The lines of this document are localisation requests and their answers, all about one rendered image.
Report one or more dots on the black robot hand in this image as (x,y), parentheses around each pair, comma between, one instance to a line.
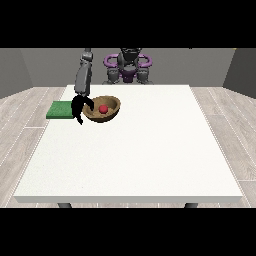
(78,105)

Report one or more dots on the brown wooden bowl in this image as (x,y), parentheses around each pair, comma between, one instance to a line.
(106,115)

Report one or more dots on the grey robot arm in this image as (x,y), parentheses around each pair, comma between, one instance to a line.
(83,76)

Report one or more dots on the green square pad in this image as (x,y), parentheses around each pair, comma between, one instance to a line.
(60,110)

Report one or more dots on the small red ball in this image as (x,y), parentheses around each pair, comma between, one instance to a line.
(103,108)

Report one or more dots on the grey robot trunk purple rings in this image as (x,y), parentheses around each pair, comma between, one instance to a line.
(128,70)

